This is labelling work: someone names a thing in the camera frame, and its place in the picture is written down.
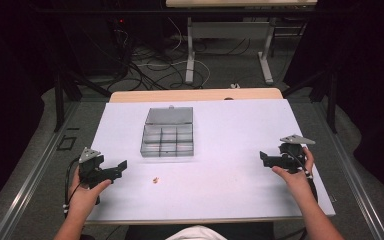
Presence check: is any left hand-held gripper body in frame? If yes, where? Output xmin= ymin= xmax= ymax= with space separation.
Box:
xmin=78 ymin=147 xmax=115 ymax=190

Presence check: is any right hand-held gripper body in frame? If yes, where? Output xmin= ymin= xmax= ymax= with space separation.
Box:
xmin=273 ymin=134 xmax=316 ymax=175

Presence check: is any person's right hand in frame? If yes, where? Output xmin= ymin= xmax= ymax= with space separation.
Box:
xmin=271 ymin=146 xmax=315 ymax=197

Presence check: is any person's left hand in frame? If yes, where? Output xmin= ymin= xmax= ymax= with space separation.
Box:
xmin=67 ymin=165 xmax=113 ymax=215

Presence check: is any white table cover sheet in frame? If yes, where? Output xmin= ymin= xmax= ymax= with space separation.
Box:
xmin=86 ymin=98 xmax=337 ymax=223

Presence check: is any clear plastic compartment box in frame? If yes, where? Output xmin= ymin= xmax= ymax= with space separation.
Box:
xmin=139 ymin=105 xmax=195 ymax=158

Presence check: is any black metal stand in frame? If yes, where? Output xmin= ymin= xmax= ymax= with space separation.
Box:
xmin=53 ymin=64 xmax=113 ymax=133
xmin=280 ymin=68 xmax=340 ymax=135

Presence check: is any wooden table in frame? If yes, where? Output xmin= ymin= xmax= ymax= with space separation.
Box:
xmin=108 ymin=87 xmax=285 ymax=104

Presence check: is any person's white shirt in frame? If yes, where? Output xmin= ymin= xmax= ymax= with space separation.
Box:
xmin=164 ymin=225 xmax=229 ymax=240

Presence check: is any white-framed desk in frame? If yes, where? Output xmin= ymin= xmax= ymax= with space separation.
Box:
xmin=164 ymin=0 xmax=319 ymax=85

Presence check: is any power strip with red light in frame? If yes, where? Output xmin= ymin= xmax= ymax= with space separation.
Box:
xmin=113 ymin=17 xmax=129 ymax=34

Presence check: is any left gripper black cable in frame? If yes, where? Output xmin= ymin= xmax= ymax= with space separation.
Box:
xmin=63 ymin=157 xmax=82 ymax=218

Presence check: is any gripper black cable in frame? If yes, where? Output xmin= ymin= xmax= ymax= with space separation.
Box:
xmin=288 ymin=151 xmax=320 ymax=205
xmin=63 ymin=157 xmax=82 ymax=218

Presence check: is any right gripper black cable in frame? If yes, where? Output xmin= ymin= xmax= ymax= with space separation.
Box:
xmin=288 ymin=151 xmax=320 ymax=205

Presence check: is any aluminium floor rail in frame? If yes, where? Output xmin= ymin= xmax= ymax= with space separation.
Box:
xmin=0 ymin=101 xmax=81 ymax=240
xmin=313 ymin=101 xmax=384 ymax=240

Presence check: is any bundle of floor cables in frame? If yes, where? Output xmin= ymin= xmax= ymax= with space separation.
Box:
xmin=108 ymin=16 xmax=253 ymax=92

